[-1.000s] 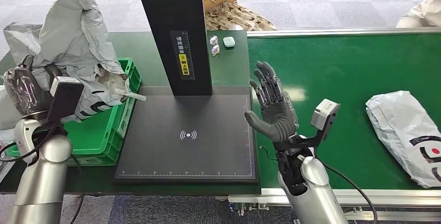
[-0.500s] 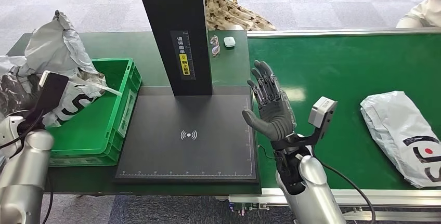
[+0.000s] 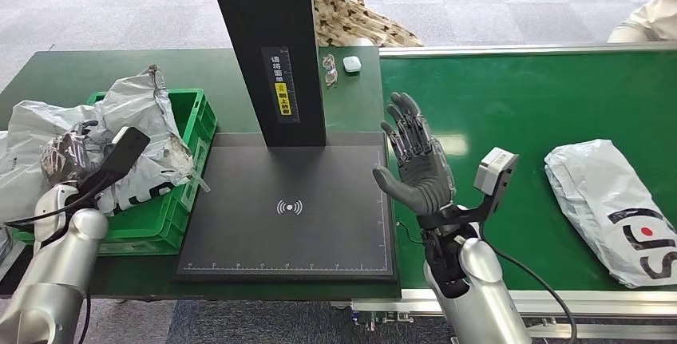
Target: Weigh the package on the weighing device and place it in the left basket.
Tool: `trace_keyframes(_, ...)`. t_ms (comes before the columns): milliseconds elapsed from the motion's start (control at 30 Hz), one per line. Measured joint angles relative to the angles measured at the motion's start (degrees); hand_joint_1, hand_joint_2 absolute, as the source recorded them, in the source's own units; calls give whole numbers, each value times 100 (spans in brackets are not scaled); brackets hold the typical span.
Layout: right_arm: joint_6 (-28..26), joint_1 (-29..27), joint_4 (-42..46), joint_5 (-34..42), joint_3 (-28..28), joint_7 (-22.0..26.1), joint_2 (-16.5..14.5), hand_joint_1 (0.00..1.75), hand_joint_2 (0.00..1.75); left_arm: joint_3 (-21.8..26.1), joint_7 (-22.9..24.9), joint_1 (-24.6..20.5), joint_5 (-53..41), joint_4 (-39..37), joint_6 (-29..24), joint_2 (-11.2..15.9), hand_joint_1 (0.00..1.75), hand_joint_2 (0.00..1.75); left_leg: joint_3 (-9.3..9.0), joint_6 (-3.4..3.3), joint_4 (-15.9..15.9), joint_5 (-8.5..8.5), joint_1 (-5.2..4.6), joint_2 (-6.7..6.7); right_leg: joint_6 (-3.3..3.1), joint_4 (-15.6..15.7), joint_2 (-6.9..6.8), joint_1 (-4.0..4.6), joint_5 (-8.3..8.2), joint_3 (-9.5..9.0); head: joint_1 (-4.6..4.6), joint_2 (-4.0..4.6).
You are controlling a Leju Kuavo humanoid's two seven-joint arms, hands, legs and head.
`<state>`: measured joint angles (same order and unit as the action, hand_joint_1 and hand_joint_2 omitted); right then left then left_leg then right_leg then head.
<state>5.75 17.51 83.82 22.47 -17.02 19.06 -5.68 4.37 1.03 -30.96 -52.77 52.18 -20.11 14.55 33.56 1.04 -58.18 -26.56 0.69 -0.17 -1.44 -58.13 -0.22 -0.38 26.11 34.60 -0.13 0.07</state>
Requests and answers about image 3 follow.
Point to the dark green table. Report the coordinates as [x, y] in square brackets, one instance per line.
[63, 74]

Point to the grey courier package bag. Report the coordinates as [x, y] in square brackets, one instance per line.
[603, 193]
[137, 114]

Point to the clear frame eyeglasses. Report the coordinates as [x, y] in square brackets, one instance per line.
[330, 72]

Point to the grey metal connector bracket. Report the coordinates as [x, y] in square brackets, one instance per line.
[375, 320]

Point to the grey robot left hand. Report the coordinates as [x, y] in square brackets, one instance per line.
[66, 156]

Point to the black weighing scale platform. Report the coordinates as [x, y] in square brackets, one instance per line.
[291, 183]

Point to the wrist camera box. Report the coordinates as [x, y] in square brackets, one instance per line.
[494, 170]
[121, 156]

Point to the aluminium conveyor rail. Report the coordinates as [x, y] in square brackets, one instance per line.
[608, 307]
[529, 49]

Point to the black yellow column label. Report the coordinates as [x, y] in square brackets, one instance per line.
[281, 88]

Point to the grey plastic parcel bag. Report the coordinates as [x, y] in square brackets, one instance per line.
[5, 251]

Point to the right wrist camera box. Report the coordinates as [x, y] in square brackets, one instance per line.
[494, 170]

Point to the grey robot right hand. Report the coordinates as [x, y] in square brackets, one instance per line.
[425, 177]

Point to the green plastic crate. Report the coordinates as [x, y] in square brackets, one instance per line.
[201, 114]

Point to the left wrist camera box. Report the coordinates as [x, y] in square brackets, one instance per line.
[121, 156]

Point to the green conveyor belt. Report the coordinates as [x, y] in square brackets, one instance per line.
[529, 98]

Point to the black scale column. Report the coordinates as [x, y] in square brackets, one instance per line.
[264, 14]

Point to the white earbuds case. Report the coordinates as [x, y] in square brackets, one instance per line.
[351, 64]

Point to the person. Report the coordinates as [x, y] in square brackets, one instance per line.
[349, 19]
[650, 19]

